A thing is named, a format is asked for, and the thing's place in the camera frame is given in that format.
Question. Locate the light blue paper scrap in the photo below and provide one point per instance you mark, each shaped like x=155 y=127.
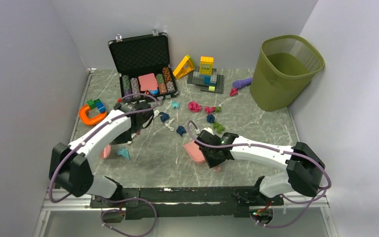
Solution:
x=175 y=105

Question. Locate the dark blue paper scrap centre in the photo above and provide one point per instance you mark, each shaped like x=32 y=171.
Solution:
x=210 y=118

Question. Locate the magenta paper scrap near bin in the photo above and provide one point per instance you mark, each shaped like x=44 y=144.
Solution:
x=233 y=92

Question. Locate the white paper scrap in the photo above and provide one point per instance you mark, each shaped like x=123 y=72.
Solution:
x=168 y=124
x=156 y=113

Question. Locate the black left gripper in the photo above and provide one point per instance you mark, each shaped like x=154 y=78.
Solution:
x=122 y=139

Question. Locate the yellow triangular toy block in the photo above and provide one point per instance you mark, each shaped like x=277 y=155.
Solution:
x=184 y=67

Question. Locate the magenta paper scrap centre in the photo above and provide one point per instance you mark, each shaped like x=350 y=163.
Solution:
x=209 y=110

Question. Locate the dark blue scrap left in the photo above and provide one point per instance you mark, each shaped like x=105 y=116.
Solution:
x=164 y=117

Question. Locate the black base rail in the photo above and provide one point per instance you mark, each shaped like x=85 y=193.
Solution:
x=235 y=201

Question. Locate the pink dustpan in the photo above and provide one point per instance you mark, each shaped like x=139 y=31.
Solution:
x=194 y=152

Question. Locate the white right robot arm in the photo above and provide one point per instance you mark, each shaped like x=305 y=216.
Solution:
x=301 y=170

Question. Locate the purple cylindrical toy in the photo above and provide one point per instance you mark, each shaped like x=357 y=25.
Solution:
x=241 y=83

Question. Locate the black poker chip case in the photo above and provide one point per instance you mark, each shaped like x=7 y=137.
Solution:
x=143 y=65

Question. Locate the pink hand brush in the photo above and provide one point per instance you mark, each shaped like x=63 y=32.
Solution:
x=105 y=153

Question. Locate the white paper scrap upper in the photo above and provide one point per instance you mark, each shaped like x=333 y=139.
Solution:
x=156 y=113

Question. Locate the green mesh waste bin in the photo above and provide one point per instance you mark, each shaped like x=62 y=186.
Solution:
x=285 y=66

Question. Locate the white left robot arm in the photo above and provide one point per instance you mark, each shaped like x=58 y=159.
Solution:
x=70 y=168

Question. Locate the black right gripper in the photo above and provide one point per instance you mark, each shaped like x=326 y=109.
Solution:
x=211 y=163

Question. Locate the dark blue scrap by dustpan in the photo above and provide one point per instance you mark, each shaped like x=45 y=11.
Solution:
x=181 y=130

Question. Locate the teal paper scrap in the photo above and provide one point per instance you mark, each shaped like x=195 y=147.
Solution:
x=123 y=152

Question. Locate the white paper scrap lower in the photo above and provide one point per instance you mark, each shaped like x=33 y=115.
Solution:
x=168 y=124

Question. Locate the green blue toy bricks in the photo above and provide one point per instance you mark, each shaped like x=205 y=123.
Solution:
x=96 y=104

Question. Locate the large magenta paper scrap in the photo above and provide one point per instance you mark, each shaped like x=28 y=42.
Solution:
x=194 y=107

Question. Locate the toy brick tower on baseplate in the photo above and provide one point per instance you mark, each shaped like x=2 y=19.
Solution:
x=206 y=76

